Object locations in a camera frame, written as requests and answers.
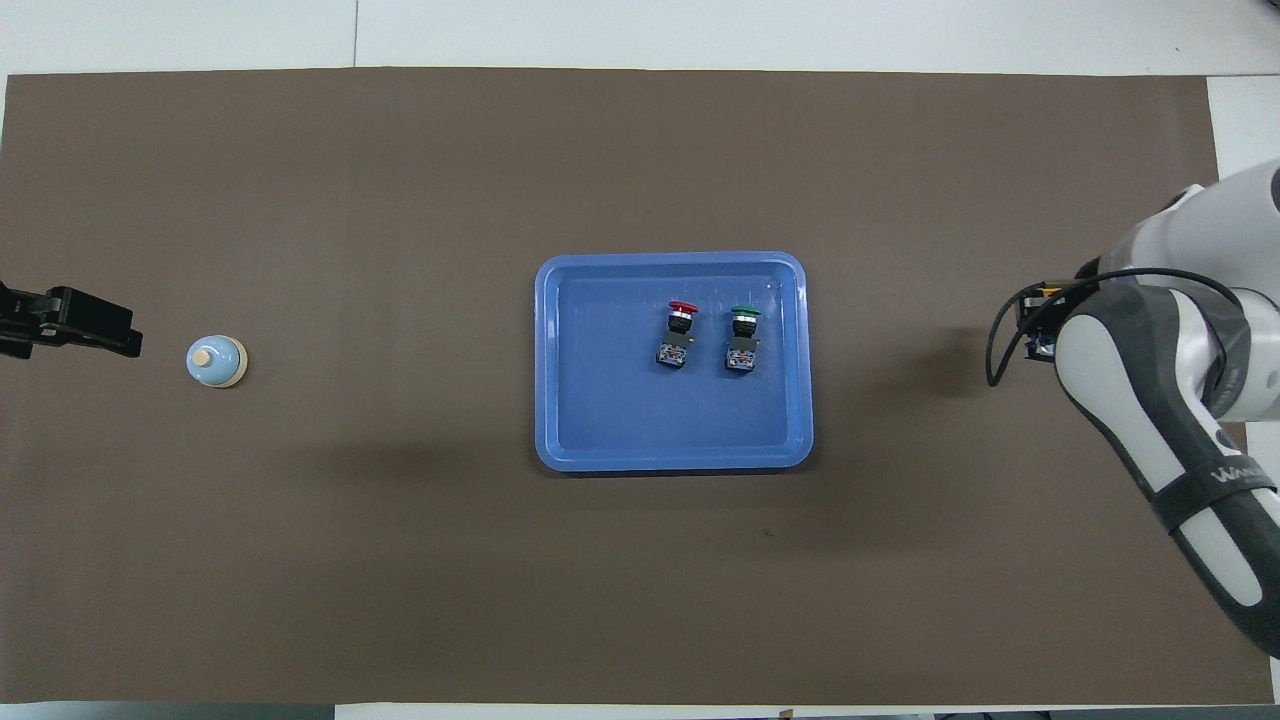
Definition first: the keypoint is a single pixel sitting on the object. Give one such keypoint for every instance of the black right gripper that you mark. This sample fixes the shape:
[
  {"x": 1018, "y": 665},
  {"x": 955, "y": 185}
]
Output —
[{"x": 1068, "y": 300}]

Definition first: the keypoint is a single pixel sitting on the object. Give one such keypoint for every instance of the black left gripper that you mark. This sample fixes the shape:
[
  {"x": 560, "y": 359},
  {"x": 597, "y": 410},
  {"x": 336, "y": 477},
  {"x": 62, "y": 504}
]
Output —
[{"x": 20, "y": 315}]

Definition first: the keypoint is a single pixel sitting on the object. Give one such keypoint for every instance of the yellow push button switch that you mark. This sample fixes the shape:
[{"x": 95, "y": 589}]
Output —
[{"x": 1050, "y": 290}]

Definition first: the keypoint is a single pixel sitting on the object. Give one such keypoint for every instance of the light blue desk bell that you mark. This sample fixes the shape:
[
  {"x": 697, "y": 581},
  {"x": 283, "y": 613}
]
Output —
[{"x": 213, "y": 360}]

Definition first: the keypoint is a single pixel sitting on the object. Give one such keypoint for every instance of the green push button switch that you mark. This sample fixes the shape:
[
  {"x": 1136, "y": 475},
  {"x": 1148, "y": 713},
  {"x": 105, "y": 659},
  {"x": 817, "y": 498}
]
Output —
[{"x": 742, "y": 342}]

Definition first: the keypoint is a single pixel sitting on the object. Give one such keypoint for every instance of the red push button switch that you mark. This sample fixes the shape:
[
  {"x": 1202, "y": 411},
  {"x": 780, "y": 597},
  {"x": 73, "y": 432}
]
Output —
[{"x": 678, "y": 335}]

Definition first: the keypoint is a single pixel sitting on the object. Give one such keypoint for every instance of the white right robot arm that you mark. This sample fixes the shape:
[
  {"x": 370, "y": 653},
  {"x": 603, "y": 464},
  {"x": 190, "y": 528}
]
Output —
[{"x": 1130, "y": 360}]

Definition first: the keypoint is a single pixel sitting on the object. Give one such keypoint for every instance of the blue plastic tray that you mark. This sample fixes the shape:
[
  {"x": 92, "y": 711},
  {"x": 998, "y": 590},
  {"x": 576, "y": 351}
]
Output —
[{"x": 620, "y": 420}]

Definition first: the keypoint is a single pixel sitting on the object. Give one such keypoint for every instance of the brown table mat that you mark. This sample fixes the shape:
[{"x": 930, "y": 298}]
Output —
[{"x": 400, "y": 560}]

